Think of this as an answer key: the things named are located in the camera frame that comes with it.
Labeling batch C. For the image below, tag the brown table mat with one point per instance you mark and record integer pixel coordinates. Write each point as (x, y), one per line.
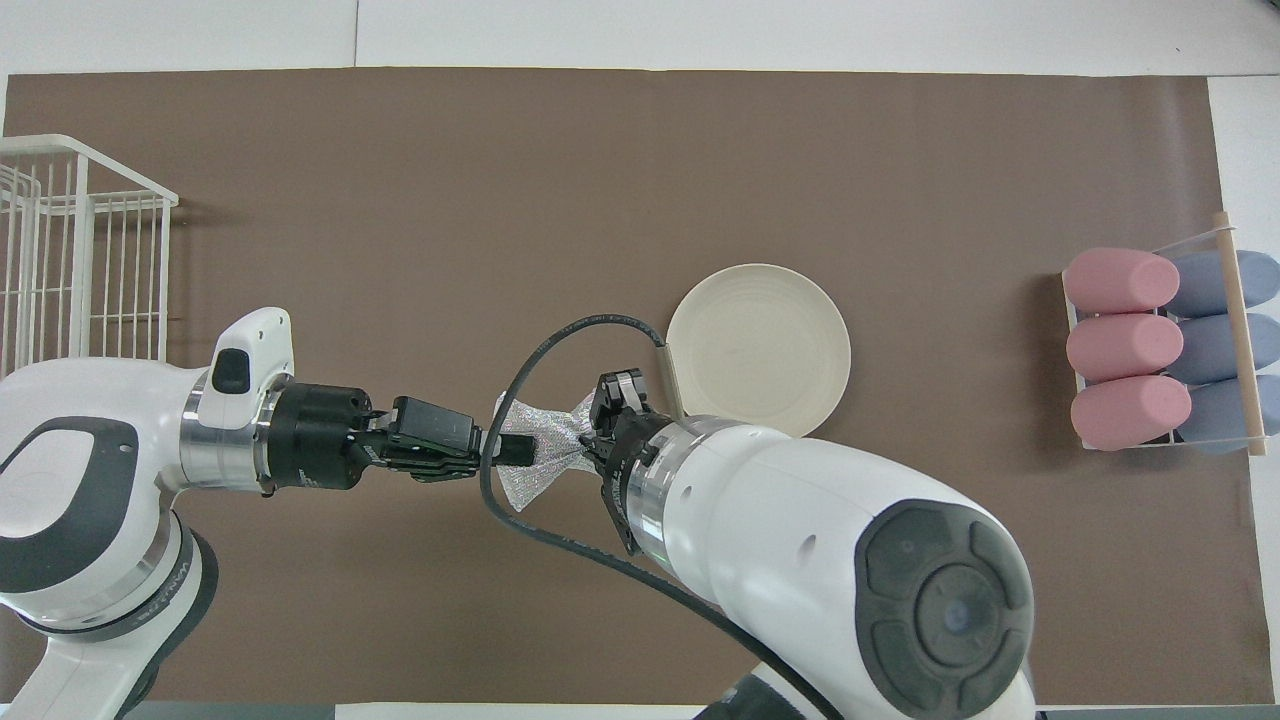
(400, 250)

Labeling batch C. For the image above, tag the cream round plate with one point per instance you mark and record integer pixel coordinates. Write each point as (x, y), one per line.
(760, 340)

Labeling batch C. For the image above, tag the silver glitter sponge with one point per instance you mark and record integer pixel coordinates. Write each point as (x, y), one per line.
(555, 445)

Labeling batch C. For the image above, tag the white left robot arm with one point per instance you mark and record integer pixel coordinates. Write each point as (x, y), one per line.
(80, 480)

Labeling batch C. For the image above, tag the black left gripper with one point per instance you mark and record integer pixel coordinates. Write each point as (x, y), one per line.
(320, 440)

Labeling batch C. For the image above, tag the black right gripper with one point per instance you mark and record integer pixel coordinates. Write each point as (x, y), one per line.
(620, 480)

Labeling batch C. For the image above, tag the pink plastic cup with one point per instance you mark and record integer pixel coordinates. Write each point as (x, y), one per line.
(1120, 280)
(1130, 412)
(1125, 348)

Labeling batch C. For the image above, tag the white cup rack wooden rod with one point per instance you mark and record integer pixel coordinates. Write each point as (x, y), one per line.
(1240, 340)

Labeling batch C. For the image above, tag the blue plastic cup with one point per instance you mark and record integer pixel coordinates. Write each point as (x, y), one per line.
(1210, 348)
(1215, 415)
(1205, 285)

